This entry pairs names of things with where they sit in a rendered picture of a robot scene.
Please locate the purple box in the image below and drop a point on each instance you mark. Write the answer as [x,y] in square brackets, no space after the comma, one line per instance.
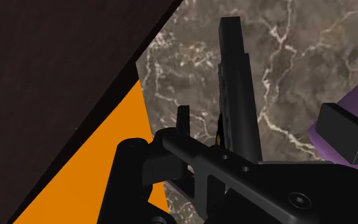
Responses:
[357,100]

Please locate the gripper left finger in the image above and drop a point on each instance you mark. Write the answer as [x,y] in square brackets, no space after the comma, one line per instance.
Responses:
[129,173]

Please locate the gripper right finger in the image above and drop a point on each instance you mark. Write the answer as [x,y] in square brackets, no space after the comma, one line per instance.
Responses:
[343,133]

